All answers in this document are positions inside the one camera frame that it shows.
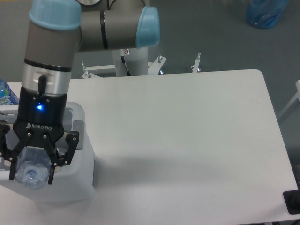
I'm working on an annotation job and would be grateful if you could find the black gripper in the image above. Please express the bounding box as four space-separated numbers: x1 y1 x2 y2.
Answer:
0 87 80 185

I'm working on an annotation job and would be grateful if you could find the clear plastic water bottle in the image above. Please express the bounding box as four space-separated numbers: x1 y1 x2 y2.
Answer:
15 147 51 190

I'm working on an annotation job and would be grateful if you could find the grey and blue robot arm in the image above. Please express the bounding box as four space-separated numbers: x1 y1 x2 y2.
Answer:
0 0 160 184

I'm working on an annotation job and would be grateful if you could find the white trash can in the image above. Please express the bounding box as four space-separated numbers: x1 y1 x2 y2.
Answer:
0 102 95 202

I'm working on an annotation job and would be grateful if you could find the blue labelled bottle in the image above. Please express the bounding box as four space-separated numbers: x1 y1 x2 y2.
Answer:
0 79 19 105

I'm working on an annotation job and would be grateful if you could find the metal levelling foot right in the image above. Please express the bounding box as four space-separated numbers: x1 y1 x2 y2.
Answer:
190 52 201 73

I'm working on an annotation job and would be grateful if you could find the black device at table edge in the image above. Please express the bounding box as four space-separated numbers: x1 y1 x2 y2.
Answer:
283 190 300 215

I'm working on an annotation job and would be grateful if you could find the blue plastic bag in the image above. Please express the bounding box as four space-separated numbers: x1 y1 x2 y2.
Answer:
245 0 289 29

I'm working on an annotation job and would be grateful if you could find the white base bracket left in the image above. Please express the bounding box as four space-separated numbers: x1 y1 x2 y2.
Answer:
81 60 116 79

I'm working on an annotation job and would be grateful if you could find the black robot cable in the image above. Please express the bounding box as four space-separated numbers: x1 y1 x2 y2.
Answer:
120 55 131 77

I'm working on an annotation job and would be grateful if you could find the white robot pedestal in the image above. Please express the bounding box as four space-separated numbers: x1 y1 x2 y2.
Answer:
112 47 148 77

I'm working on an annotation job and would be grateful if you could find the white frame at right edge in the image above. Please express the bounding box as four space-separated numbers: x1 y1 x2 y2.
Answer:
277 80 300 123

